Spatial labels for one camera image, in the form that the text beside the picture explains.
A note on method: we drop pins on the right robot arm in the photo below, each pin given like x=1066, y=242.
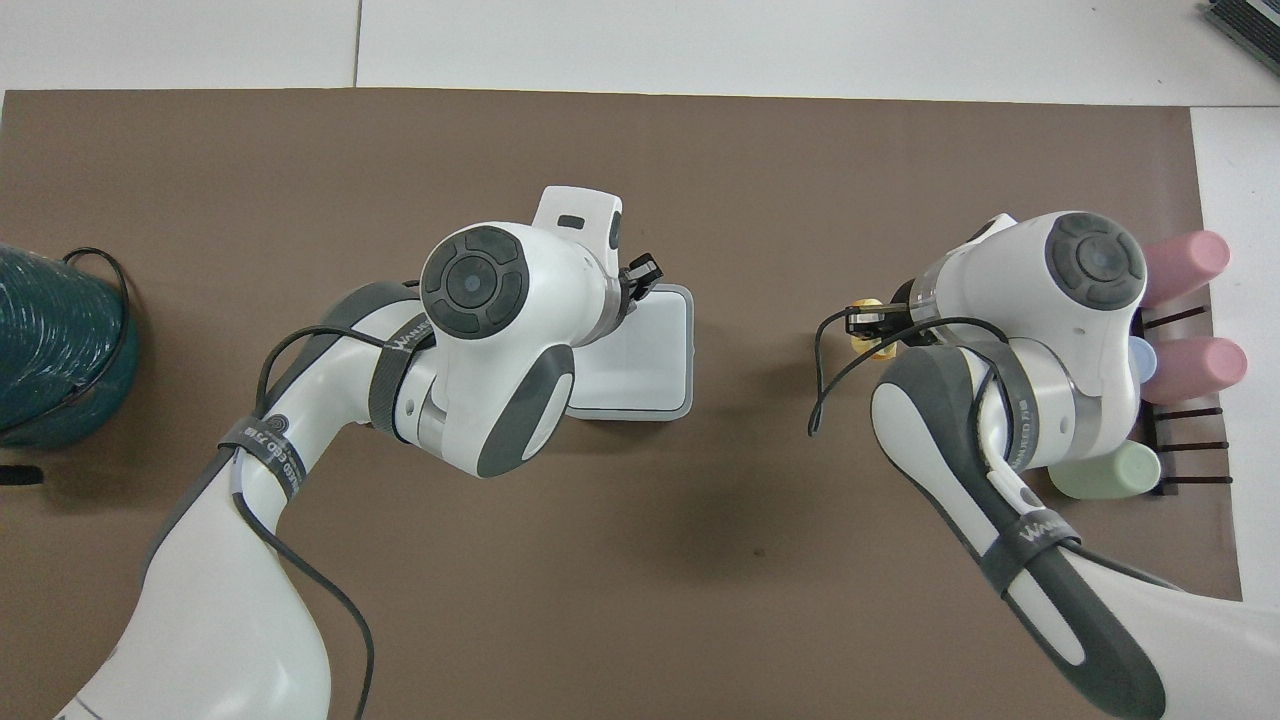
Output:
x=1060, y=330

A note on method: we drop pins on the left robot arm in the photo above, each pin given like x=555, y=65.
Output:
x=500, y=330

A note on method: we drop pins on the white bin with grey rim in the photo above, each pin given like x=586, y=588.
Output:
x=645, y=365

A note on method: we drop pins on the small yellow object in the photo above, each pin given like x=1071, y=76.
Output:
x=866, y=343

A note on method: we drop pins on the light green cup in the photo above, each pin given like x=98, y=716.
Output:
x=1110, y=473

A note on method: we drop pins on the light blue cup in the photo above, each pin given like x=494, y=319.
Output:
x=1146, y=360

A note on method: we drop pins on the pink cup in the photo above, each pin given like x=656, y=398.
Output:
x=1190, y=262
x=1205, y=367

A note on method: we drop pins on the teal ribbed basket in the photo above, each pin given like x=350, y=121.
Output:
x=50, y=340

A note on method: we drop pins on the black stand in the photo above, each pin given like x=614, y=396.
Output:
x=18, y=475

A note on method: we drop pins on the dark grey ribbed object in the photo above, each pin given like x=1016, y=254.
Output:
x=1250, y=25

